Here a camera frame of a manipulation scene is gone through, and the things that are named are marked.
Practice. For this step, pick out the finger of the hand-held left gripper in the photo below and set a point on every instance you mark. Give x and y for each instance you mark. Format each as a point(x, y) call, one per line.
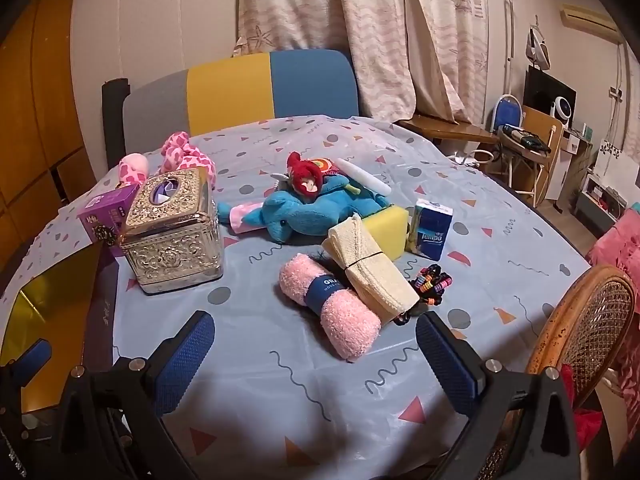
point(32, 360)

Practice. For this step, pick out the white garment steamer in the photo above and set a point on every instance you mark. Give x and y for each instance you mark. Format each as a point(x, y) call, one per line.
point(537, 50)

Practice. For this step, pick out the wooden side table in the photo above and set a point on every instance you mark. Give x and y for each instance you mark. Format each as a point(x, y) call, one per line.
point(450, 130)

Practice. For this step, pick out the cream printed curtain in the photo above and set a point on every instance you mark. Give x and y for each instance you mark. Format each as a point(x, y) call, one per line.
point(320, 10)

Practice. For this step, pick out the red cloth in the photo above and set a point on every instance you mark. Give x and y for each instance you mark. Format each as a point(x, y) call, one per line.
point(582, 420)

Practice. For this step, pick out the blue elephant plush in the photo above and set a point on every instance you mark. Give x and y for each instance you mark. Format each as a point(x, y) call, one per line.
point(285, 217)

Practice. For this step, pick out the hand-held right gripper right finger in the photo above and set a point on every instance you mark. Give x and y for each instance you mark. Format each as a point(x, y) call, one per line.
point(445, 365)

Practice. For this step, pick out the silver ornate tissue box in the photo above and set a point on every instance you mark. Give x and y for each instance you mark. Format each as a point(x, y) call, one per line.
point(170, 245)

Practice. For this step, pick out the white tube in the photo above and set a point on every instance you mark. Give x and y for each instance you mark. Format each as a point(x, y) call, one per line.
point(365, 176)

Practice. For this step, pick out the beige cloth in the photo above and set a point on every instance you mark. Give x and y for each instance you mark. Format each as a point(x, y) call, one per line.
point(370, 275)

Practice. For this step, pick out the black monitor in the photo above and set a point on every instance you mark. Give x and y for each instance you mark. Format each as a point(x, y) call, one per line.
point(542, 90)

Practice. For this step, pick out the blue tissue packet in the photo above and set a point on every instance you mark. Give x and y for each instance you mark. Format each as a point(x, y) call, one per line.
point(432, 232)

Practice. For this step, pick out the grey yellow blue chair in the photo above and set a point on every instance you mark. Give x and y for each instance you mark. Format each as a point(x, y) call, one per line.
point(310, 85)

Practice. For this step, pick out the rattan chair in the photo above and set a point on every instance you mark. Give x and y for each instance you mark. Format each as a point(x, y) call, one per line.
point(565, 320)

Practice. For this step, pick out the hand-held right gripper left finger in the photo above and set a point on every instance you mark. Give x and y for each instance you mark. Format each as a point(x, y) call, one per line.
point(185, 355)

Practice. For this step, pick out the white power strip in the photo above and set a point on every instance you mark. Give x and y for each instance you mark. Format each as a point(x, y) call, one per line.
point(465, 159)

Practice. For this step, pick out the wooden wardrobe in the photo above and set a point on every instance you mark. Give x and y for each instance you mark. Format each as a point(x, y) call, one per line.
point(40, 110)

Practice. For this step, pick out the gold tray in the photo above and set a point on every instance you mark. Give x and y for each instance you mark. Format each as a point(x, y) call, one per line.
point(50, 310)

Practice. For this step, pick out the pink towel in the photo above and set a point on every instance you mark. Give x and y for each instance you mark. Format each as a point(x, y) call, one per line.
point(345, 325)

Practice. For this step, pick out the purple box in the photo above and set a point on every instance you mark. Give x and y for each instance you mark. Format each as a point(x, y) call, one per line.
point(100, 215)

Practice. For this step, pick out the pink blanket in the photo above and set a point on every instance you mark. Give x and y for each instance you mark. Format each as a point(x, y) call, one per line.
point(620, 240)

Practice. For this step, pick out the air conditioner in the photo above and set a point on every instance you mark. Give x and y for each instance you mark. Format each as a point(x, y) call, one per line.
point(585, 17)

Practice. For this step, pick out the yellow green sponge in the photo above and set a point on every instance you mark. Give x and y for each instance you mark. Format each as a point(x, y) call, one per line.
point(390, 232)

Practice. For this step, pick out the blue folding chair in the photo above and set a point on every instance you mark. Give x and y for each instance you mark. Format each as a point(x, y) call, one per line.
point(507, 110)

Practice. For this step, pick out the black hairpiece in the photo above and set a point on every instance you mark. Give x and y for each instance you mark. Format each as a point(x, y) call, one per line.
point(407, 316)

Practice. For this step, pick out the pink spotted giraffe plush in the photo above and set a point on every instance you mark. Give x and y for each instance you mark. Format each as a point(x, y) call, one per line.
point(187, 157)

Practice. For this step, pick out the white round fan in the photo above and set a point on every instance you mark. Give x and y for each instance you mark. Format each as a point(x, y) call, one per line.
point(562, 112)

